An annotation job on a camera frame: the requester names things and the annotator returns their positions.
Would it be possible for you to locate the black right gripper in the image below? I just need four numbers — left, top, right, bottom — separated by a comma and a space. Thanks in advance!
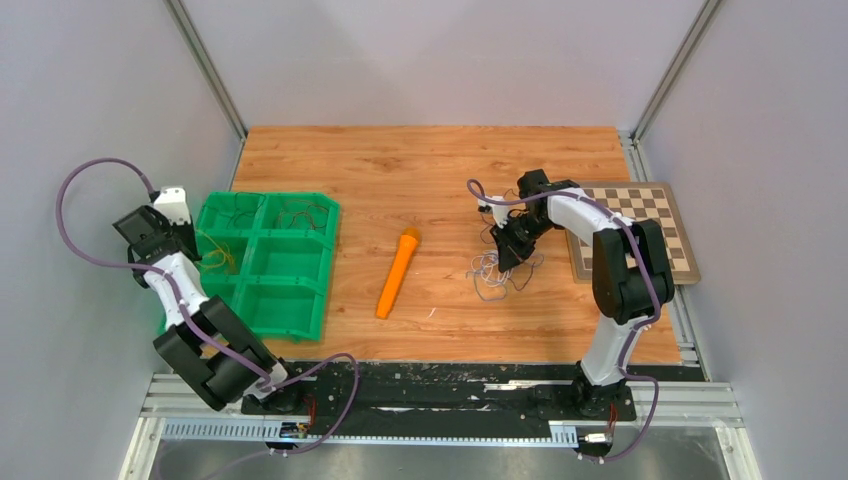
491, 213, 557, 273

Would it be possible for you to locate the colourful wire bundle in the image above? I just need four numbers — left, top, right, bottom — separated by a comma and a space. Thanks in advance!
466, 250, 546, 303

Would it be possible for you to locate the yellow wire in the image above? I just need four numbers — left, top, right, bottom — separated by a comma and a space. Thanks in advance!
193, 228, 238, 276

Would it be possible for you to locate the red wire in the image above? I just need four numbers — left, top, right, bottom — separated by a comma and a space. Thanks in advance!
274, 200, 331, 233

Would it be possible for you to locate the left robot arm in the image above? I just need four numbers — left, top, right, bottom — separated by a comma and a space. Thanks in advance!
113, 205, 306, 414

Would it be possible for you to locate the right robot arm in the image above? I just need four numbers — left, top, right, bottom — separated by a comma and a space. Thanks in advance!
478, 170, 674, 418

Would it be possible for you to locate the green plastic compartment bin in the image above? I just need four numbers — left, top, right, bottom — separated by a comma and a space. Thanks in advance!
195, 192, 341, 343

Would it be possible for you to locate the orange toy microphone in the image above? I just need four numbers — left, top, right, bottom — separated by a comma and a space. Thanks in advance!
375, 227, 422, 319

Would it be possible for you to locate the wooden chessboard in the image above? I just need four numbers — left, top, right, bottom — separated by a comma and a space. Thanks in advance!
566, 181, 702, 286

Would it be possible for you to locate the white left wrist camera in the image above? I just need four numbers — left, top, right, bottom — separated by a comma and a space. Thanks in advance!
152, 186, 192, 226

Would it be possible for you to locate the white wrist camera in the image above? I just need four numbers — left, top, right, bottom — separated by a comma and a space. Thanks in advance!
152, 186, 192, 226
478, 200, 511, 227

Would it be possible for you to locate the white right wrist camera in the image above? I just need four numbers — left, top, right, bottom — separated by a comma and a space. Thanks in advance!
478, 200, 511, 227

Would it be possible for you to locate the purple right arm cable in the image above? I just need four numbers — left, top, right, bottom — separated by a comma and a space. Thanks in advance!
466, 178, 664, 464

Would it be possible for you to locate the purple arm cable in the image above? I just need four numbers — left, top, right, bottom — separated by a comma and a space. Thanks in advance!
466, 178, 664, 464
55, 157, 362, 480

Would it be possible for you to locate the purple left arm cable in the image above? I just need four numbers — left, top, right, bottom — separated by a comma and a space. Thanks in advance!
55, 157, 362, 480

